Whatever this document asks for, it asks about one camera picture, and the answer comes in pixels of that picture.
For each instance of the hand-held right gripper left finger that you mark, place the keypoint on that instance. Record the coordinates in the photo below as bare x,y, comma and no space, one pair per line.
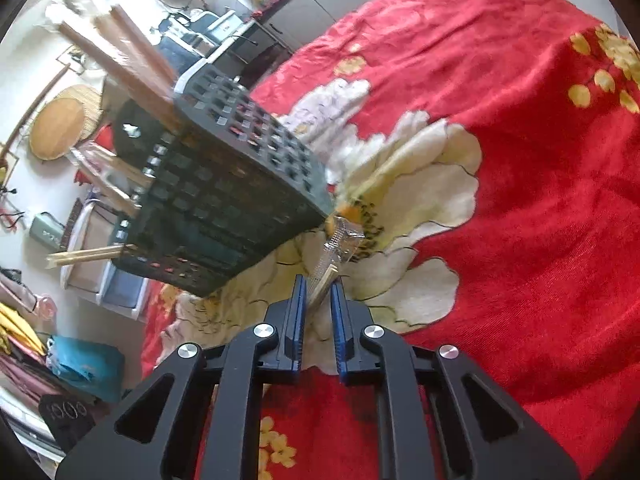
300,317

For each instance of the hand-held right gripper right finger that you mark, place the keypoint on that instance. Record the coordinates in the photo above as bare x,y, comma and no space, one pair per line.
339,330

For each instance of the black chopstick holder basket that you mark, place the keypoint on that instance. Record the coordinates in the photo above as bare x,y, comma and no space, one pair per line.
225,185

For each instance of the wooden chopsticks pair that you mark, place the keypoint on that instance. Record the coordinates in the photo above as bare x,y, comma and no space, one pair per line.
115,67
82,256

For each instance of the pink cloth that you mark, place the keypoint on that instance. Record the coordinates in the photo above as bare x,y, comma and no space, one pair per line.
30,380

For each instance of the blue plastic bag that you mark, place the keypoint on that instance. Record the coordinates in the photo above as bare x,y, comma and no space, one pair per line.
87,367

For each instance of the yellow cloth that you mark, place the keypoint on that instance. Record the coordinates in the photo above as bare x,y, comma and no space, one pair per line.
17,330

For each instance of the white plastic drawer unit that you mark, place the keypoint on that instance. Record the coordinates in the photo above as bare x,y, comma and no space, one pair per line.
95,270

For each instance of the red floral blanket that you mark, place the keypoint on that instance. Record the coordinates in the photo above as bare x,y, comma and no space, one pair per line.
525,185

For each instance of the round bamboo board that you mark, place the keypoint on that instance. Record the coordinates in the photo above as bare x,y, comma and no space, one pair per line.
57,130

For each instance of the black microwave oven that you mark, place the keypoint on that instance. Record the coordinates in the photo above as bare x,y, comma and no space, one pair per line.
185,45

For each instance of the round woven mat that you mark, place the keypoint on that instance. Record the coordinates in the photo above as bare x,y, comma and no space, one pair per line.
90,105

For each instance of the white dish basket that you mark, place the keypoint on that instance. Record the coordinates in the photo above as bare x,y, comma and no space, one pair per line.
220,27

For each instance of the long wooden pole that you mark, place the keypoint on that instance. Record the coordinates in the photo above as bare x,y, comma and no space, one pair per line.
35,105

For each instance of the wooden chopstick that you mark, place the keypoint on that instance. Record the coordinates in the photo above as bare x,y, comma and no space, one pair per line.
142,45

